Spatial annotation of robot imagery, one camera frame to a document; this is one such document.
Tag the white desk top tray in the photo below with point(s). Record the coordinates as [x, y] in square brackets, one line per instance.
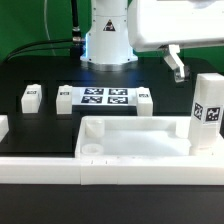
[133, 136]

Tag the white left fence block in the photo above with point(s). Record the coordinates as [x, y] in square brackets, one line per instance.
[4, 128]

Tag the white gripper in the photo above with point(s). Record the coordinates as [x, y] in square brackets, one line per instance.
[154, 24]

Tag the fiducial marker sheet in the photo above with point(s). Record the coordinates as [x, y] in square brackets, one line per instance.
[104, 96]

